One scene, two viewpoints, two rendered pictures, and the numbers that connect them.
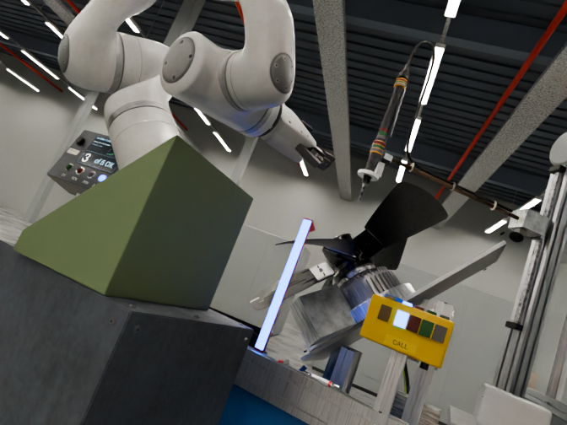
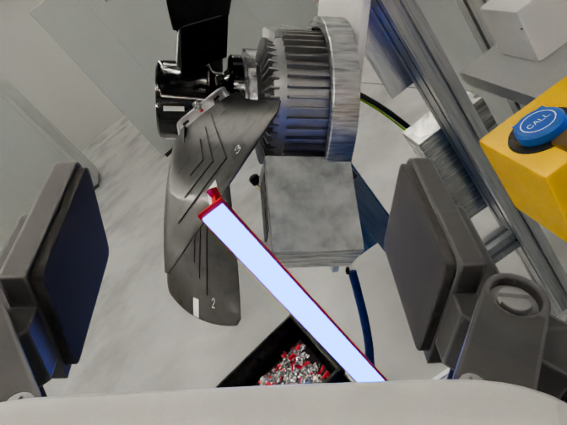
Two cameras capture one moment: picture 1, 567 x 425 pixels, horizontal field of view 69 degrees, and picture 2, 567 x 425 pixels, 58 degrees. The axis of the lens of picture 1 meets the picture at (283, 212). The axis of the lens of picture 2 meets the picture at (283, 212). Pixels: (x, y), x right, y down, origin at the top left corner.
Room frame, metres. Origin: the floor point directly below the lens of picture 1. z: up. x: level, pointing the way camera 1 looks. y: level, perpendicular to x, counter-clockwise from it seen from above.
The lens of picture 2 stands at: (0.60, 0.02, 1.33)
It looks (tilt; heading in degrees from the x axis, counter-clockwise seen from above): 25 degrees down; 342
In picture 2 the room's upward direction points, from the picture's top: 40 degrees counter-clockwise
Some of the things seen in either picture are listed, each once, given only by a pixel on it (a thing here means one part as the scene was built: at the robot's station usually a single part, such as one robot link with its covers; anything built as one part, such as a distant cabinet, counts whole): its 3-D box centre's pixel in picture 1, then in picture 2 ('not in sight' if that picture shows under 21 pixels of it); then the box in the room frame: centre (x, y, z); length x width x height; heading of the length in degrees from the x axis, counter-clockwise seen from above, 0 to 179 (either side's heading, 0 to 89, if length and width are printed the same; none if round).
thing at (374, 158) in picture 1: (386, 122); not in sight; (1.30, -0.22, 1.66); 0.04 x 0.04 x 0.46
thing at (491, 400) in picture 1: (509, 414); (540, 5); (1.22, -0.82, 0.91); 0.17 x 0.16 x 0.11; 64
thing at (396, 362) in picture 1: (391, 381); not in sight; (0.85, -0.32, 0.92); 0.03 x 0.03 x 0.12; 64
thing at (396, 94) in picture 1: (389, 115); not in sight; (1.30, -0.22, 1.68); 0.03 x 0.03 x 0.21
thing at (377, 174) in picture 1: (375, 164); not in sight; (1.30, -0.23, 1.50); 0.09 x 0.07 x 0.10; 99
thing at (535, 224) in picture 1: (529, 223); not in sight; (1.40, -0.83, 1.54); 0.10 x 0.07 x 0.08; 99
